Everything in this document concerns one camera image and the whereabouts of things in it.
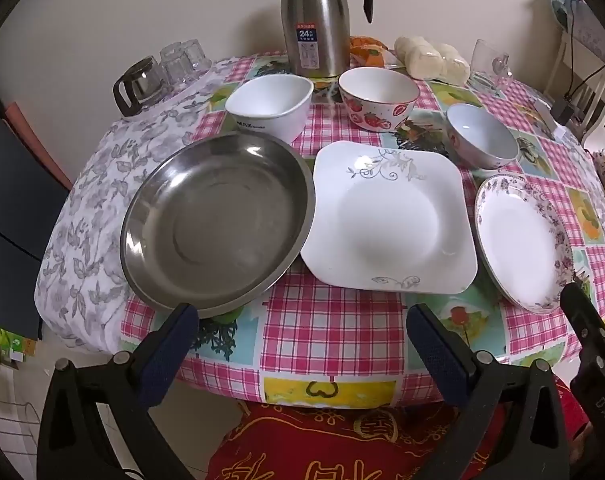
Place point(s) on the dark panel with orange edge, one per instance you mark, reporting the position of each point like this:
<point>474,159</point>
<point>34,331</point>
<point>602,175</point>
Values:
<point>17,210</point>

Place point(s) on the pink checked tablecloth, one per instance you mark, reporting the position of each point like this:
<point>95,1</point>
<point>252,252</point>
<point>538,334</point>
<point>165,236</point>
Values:
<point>322,330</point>

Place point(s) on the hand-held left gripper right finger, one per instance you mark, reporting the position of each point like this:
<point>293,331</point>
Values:
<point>437,355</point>

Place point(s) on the stainless steel thermos jug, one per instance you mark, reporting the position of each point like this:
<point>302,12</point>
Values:
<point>315,10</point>

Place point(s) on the white square bowl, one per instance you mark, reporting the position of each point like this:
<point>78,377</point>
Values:
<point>267,105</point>

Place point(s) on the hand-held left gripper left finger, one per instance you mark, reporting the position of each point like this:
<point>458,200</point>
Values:
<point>167,355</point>

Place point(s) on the light blue bowl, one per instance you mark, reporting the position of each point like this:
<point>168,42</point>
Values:
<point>482,132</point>

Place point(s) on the stainless steel round plate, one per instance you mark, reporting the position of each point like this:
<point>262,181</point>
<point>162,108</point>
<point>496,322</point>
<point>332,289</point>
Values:
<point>217,225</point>

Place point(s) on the red embroidered cloth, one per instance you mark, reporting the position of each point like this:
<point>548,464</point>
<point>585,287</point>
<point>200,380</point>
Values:
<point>342,440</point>

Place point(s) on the floral rimmed round plate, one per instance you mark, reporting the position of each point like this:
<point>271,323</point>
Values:
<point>517,240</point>

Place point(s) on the white chair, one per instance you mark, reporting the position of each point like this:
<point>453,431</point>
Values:
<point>604,105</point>

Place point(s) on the strawberry print bowl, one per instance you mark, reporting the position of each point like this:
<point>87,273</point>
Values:
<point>377,90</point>

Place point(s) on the grey fabric bag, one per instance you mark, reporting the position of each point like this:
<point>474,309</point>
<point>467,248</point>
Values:
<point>589,25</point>

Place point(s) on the orange snack packet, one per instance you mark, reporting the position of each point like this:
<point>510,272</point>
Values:
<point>367,52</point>

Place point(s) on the clear glass mug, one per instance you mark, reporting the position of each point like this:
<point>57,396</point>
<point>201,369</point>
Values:
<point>484,65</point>

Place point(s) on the white power strip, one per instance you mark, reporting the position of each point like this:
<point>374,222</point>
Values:
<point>544,117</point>

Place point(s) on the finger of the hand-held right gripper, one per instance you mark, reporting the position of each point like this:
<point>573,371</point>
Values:
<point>579,317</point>

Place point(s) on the black charger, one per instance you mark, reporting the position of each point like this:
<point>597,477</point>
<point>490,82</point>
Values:
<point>562,110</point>

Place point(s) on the bag of white steamed buns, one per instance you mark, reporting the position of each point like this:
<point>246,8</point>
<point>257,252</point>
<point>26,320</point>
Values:
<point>432,60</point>

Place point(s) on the green box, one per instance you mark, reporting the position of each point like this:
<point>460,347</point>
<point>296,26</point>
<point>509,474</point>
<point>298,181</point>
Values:
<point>10,347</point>

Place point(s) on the white square plate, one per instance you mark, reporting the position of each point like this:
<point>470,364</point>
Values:
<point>387,220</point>

